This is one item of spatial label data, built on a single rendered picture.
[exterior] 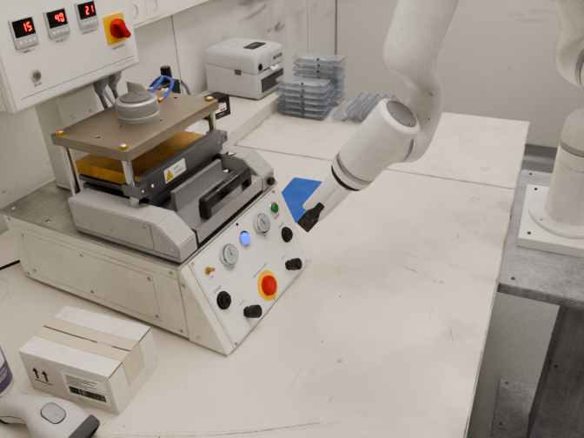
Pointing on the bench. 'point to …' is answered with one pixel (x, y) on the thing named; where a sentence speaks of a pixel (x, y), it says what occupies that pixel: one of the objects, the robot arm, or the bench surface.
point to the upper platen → (100, 175)
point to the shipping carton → (90, 358)
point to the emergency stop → (268, 285)
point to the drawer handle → (223, 190)
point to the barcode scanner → (48, 416)
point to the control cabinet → (63, 63)
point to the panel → (248, 267)
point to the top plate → (136, 122)
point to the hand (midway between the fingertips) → (308, 221)
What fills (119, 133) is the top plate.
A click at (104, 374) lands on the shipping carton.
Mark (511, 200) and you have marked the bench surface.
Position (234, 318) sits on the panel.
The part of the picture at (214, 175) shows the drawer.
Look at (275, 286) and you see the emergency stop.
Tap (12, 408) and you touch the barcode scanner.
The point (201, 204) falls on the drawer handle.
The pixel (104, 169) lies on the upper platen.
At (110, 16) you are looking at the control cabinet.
